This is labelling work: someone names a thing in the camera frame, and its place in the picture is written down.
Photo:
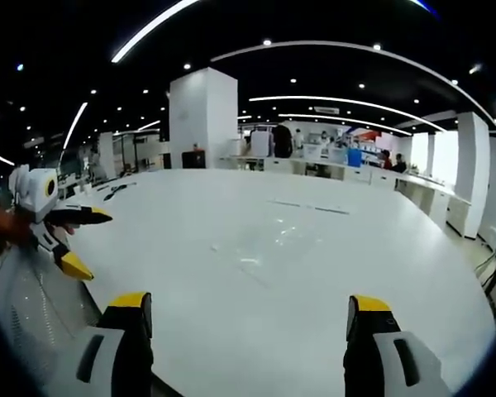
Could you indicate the white square pillar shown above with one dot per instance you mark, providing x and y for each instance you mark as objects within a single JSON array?
[{"x": 202, "y": 120}]

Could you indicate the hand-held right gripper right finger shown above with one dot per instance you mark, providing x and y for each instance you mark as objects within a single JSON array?
[{"x": 392, "y": 355}]

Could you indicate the blue box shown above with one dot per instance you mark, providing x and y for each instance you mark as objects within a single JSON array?
[{"x": 354, "y": 157}]

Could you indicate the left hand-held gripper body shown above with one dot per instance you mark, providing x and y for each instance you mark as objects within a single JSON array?
[{"x": 35, "y": 194}]

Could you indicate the black tool on table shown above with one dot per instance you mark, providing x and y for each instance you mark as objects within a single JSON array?
[{"x": 115, "y": 191}]

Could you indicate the white pillar by window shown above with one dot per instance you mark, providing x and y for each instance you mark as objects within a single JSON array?
[{"x": 471, "y": 165}]

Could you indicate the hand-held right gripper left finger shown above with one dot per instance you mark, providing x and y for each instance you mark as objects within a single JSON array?
[{"x": 120, "y": 355}]

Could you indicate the grey perforated panel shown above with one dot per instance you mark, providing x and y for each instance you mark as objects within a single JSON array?
[{"x": 37, "y": 306}]

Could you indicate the black box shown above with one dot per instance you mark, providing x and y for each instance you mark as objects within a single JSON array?
[{"x": 194, "y": 159}]

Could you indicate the ceiling air vent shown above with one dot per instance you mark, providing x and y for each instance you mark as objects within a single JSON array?
[{"x": 326, "y": 110}]

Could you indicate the transparent food packaging bag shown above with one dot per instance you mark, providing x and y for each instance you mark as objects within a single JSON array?
[
  {"x": 310, "y": 207},
  {"x": 273, "y": 256}
]

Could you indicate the white counter row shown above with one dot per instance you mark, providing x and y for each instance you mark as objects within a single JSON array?
[{"x": 430, "y": 198}]

